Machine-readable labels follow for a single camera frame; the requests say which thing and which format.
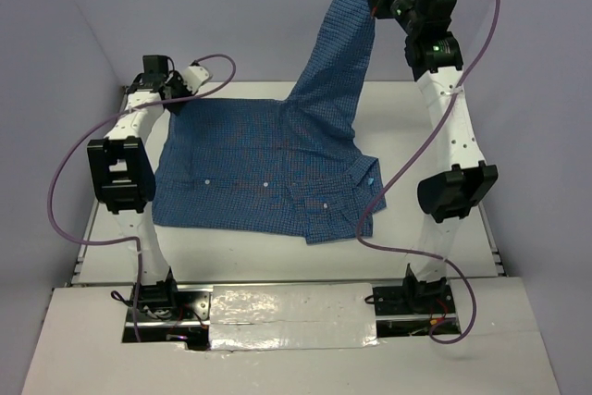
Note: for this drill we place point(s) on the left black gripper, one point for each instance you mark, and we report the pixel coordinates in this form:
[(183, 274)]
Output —
[(175, 79)]

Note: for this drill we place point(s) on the blue checked long sleeve shirt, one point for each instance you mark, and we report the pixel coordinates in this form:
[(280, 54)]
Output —
[(288, 167)]

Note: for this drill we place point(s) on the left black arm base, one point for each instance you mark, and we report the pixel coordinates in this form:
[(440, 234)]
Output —
[(187, 324)]

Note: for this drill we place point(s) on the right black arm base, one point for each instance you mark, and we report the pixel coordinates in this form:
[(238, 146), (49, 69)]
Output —
[(414, 307)]

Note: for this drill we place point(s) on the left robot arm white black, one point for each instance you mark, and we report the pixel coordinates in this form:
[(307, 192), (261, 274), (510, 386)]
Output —
[(123, 180)]

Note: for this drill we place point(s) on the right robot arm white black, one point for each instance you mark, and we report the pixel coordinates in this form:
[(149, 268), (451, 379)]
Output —
[(463, 177)]

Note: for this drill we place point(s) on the silver tape sheet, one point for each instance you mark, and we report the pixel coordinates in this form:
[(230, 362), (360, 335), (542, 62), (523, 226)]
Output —
[(291, 317)]

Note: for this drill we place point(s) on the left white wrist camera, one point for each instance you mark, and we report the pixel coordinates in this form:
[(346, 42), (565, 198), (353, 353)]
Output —
[(195, 77)]

